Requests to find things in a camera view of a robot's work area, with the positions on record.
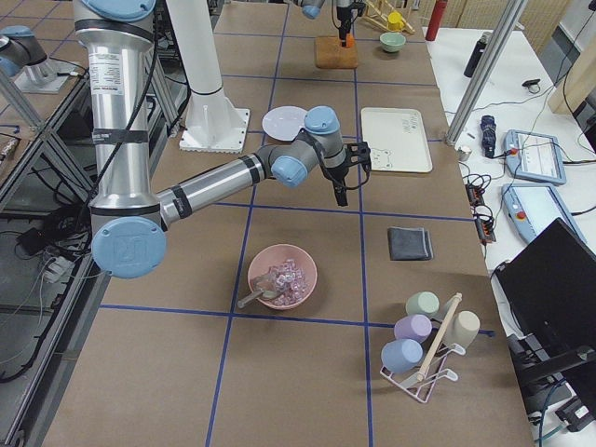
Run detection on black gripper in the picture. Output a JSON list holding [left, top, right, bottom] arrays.
[[335, 0, 353, 38], [333, 142, 372, 207]]

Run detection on white round plate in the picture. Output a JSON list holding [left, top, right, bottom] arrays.
[[262, 105, 306, 142]]

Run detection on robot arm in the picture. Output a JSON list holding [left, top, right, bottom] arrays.
[[291, 0, 358, 43]]

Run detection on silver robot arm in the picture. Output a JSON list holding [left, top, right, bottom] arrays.
[[74, 1, 372, 278]]

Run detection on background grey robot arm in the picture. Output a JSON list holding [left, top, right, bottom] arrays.
[[1, 25, 47, 77]]

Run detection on wooden grain tray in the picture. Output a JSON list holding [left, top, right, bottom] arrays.
[[315, 36, 359, 69]]

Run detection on white bear tray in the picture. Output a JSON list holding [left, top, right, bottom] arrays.
[[360, 107, 433, 173]]

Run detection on light wooden rack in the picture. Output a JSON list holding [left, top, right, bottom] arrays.
[[362, 0, 415, 35]]

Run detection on yellow mug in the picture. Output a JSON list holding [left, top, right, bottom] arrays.
[[386, 11, 405, 32]]

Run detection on green ceramic bowl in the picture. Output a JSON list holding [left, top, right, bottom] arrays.
[[379, 32, 407, 53]]

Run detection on grey folded cloth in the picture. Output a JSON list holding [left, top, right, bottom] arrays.
[[387, 226, 434, 261]]

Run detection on red bottle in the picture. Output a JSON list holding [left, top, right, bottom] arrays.
[[425, 0, 448, 42]]

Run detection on pink bowl with ice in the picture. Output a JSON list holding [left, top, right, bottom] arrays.
[[248, 244, 318, 310]]

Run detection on black bottle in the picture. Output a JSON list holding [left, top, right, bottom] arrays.
[[464, 32, 492, 78]]

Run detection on green pastel cup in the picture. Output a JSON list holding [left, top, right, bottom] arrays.
[[405, 291, 440, 318]]

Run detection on purple pastel cup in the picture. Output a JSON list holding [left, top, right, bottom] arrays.
[[394, 314, 432, 344]]

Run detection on folded dark blue umbrella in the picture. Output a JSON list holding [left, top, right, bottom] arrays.
[[481, 115, 496, 158]]

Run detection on blue pastel cup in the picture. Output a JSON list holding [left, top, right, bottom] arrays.
[[381, 339, 424, 373]]

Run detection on beige pastel cup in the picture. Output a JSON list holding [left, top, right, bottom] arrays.
[[442, 310, 481, 349]]

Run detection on lower teach pendant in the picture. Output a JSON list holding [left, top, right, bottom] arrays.
[[501, 183, 586, 243]]

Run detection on teach pendant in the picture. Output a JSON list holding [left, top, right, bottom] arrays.
[[501, 183, 586, 243], [503, 129, 566, 185]]

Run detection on upper teach pendant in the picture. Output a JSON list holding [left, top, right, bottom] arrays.
[[503, 129, 566, 185]]

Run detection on white cup rack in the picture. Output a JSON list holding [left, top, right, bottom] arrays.
[[380, 292, 466, 403]]

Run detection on black laptop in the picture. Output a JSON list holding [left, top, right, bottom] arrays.
[[496, 218, 595, 356]]

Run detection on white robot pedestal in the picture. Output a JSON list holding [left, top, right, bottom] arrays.
[[167, 0, 251, 154]]

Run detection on aluminium frame post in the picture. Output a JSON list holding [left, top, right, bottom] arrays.
[[444, 0, 528, 146]]

